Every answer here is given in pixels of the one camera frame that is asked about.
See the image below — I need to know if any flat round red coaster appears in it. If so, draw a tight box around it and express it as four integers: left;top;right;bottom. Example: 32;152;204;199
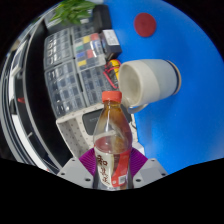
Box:
133;12;158;38

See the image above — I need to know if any yellow multimeter with red leads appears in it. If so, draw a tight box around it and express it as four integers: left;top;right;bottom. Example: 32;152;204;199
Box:
103;59;122;90

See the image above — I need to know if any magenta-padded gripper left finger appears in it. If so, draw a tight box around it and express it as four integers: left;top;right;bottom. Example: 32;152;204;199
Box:
57;148;98;190

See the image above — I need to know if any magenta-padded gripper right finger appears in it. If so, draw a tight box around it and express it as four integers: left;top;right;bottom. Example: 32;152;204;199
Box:
128;148;169;189

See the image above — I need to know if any black rounded speaker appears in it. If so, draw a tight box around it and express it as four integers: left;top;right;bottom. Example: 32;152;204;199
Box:
81;108;133;136

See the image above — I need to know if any grey parts drawer cabinet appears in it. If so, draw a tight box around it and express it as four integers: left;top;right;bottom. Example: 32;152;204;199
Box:
78;64;118;108
44;59;86;118
43;28;75;71

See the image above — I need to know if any black overhead shelf unit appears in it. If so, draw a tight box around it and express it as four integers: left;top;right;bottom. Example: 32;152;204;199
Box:
0;19;73;171

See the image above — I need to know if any flat black case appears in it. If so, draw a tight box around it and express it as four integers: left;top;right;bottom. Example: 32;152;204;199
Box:
91;4;113;33

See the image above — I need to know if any cream ceramic mug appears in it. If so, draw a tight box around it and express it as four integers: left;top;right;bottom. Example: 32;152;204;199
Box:
118;58;183;115

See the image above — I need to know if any clear red-capped drink bottle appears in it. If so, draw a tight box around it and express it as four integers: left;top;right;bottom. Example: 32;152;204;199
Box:
92;90;134;191

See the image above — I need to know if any green potted plant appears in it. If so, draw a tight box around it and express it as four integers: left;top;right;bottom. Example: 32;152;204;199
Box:
49;0;98;26

